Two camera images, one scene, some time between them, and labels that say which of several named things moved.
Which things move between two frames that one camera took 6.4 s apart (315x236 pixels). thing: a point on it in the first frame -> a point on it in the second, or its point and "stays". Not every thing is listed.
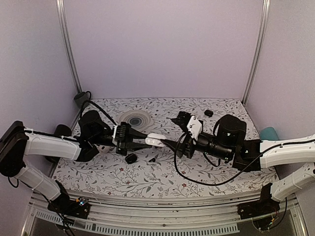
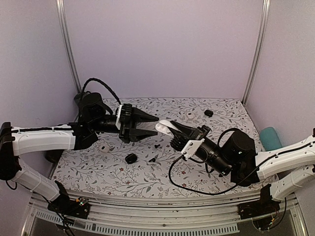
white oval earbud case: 155,139 -> 162,126
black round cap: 131,158 stays
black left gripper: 122,150 -> 136,134
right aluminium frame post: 266,8 stays
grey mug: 81,97 stays
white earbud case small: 104,149 stays
